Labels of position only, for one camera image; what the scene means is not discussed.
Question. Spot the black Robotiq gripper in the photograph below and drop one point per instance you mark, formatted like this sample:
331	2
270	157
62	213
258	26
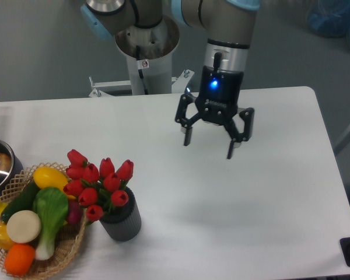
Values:
220	96

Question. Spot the red tulip bouquet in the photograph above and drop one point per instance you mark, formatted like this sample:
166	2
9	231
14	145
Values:
100	190

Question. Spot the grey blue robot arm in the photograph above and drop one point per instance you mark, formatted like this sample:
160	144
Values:
229	25

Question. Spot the dark grey ribbed vase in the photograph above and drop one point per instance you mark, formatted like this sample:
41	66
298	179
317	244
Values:
126	223

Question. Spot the blue plastic bag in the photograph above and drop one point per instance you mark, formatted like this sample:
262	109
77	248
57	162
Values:
330	19

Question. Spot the purple red radish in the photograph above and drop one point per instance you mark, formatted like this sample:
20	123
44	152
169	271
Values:
75	213

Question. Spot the yellow squash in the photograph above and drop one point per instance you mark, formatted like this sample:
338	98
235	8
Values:
45	177

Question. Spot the green bok choy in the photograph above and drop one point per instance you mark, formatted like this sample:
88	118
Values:
51	206

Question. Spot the green cucumber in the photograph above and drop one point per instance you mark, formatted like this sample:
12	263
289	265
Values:
23	201

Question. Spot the woven wicker basket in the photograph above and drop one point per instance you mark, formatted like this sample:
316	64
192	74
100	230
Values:
68	239

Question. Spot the round cream bun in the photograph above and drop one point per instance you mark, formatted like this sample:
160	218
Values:
23	226

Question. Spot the orange fruit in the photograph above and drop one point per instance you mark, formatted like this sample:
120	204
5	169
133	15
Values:
19	259

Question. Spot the yellow bell pepper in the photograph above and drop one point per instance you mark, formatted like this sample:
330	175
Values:
5	241

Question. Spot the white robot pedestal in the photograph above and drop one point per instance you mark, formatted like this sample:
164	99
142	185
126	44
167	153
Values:
148	54

